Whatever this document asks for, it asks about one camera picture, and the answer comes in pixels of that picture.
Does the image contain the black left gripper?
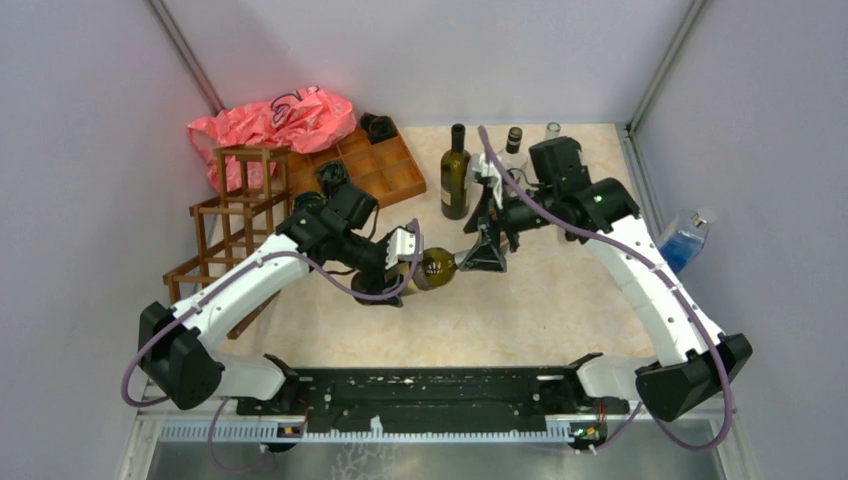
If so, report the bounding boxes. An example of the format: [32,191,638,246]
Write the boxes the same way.
[338,229,406,306]

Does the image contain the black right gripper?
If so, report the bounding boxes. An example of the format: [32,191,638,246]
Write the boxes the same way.
[459,183,558,273]

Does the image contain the green wine bottle silver foil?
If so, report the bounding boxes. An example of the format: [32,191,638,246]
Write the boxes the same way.
[398,247,458,295]

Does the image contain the green wine bottle black neck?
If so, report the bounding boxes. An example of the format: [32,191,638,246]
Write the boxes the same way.
[440,123,471,220]

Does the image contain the clear liquor bottle brown label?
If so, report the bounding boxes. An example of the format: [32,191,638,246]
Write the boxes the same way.
[497,126,529,186]

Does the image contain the clear glass bottle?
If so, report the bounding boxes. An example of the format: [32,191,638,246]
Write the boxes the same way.
[544,122,561,141]

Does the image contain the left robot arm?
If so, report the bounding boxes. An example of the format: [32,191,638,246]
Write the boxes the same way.
[122,184,423,414]

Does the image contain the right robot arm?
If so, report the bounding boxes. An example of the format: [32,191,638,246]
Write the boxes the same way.
[459,137,752,422]

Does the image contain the brown wooden wine rack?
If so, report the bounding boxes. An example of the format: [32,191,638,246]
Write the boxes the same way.
[163,145,291,302]

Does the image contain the blue liquid square bottle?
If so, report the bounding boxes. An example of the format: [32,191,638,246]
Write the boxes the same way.
[659,208,717,274]

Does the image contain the wooden compartment tray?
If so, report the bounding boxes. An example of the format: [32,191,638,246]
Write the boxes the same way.
[287,121,427,207]

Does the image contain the rolled black sock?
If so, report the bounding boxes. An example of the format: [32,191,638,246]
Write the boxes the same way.
[315,160,351,199]

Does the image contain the rolled dark sock far corner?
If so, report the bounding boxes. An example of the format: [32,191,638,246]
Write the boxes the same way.
[359,113,398,145]

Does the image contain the pink plastic bag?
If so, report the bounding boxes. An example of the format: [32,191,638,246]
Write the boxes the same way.
[187,85,357,191]

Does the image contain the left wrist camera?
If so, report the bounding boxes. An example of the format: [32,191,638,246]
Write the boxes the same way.
[385,225,423,269]

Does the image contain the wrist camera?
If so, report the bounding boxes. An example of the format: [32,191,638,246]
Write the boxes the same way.
[468,153,503,206]
[385,225,423,269]

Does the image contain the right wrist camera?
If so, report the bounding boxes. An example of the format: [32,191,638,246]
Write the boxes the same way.
[468,153,503,206]

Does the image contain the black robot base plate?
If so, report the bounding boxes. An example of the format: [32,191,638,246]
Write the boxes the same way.
[237,366,630,434]

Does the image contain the white cable duct strip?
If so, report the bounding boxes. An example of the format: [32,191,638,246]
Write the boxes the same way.
[159,420,575,444]

